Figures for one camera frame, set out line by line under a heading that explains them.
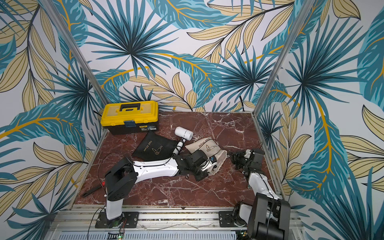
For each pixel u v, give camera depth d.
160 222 0.73
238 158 0.78
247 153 0.81
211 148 0.89
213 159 0.74
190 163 0.66
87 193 0.80
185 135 1.00
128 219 0.73
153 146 1.00
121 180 0.47
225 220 0.73
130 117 0.94
